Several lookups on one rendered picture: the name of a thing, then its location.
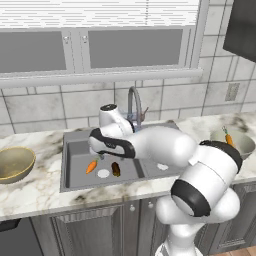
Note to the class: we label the round cupboard knob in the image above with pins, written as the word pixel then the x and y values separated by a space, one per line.
pixel 132 207
pixel 150 205

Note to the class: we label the grey cupboard door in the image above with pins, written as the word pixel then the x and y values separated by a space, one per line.
pixel 241 230
pixel 146 230
pixel 90 233

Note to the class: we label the grey framed window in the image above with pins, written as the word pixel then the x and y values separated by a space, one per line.
pixel 76 50

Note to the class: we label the black dishwasher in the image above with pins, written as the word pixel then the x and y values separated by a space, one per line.
pixel 16 238

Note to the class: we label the orange carrot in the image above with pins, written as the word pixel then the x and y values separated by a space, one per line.
pixel 229 139
pixel 91 167

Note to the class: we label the tan bowl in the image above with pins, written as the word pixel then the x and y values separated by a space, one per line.
pixel 15 165

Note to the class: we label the white sink drain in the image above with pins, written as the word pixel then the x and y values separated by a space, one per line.
pixel 103 173

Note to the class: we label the window latch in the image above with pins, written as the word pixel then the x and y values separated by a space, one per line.
pixel 84 39
pixel 66 39

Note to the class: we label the grey wall outlet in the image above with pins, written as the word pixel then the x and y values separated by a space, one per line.
pixel 232 92

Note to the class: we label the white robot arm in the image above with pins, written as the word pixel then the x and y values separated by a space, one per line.
pixel 166 146

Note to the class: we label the brown sweet potato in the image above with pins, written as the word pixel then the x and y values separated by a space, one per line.
pixel 116 169

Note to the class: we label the grey sink basin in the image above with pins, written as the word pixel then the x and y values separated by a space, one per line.
pixel 76 150

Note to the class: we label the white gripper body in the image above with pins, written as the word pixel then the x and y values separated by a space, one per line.
pixel 94 151

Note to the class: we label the grey curved faucet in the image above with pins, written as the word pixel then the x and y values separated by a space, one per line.
pixel 132 95

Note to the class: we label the grey-beige bowl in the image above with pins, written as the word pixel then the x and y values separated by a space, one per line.
pixel 245 143

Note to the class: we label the dark wall cupboard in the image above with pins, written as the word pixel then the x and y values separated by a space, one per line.
pixel 241 30

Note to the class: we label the white window blinds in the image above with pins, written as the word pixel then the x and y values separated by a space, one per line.
pixel 83 11

